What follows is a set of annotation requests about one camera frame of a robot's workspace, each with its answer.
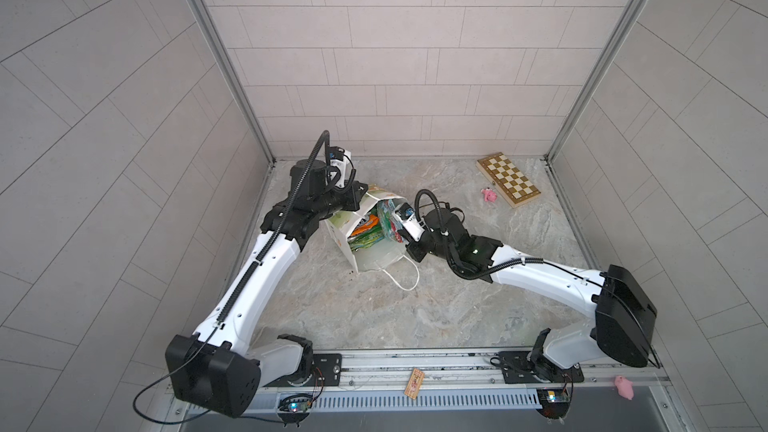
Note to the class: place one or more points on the grey metal corner profile left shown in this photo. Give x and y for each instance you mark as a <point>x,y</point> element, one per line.
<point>220,54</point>

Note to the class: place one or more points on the grey metal corner profile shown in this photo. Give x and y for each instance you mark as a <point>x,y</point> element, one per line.
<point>220,54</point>
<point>627,19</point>

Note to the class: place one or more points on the pink toy on rail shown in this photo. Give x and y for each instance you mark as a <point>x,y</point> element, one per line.
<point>624,387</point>

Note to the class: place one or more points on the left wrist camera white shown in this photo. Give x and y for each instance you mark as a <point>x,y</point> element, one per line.
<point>339,167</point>

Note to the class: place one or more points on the grey metal corner profile right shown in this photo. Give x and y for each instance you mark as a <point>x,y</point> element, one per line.
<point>627,19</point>

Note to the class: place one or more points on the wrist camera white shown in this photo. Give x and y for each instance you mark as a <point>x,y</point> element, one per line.
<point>339,167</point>
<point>409,226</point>

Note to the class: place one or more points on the left electronics board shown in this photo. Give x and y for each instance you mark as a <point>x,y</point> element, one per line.
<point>296,404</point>

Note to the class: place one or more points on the right electronics board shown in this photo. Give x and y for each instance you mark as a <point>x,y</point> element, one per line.
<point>555,403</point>

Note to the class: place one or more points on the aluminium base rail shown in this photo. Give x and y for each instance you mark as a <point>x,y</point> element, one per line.
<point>362,370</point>

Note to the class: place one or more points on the wooden chessboard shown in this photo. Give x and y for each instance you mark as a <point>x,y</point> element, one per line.
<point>511,184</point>

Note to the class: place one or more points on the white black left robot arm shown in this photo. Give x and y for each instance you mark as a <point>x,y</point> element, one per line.
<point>215,368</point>

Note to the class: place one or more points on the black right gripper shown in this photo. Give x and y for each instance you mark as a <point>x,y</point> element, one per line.
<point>415,254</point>

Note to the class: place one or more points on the orange Fox's candy bag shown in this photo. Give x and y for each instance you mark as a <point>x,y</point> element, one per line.
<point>369,222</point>

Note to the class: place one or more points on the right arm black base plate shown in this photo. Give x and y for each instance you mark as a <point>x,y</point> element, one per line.
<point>518,368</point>

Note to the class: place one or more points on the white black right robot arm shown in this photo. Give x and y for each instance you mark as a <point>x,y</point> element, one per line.
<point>612,315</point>

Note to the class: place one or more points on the electronics board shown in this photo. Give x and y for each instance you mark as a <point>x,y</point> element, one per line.
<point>555,403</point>
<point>296,404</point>

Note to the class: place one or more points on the white paper shopping bag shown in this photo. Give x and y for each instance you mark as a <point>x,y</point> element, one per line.
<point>381,255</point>

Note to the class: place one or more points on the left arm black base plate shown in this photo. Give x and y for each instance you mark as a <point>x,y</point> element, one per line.
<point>326,366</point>

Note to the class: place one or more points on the small pink toy on table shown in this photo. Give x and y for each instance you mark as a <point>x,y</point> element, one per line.
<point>489,195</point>

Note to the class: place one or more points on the teal Fox's candy bag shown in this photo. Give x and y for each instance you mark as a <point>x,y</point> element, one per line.
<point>386,212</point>

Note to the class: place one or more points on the small wooden tag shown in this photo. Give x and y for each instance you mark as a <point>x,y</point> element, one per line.
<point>414,384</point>

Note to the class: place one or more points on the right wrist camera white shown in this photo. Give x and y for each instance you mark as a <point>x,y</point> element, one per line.
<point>409,226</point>

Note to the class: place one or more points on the dark green candy bag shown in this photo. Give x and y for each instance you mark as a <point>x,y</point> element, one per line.
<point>366,240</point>

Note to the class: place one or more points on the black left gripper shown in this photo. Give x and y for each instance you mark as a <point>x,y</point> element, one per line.
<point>350,199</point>

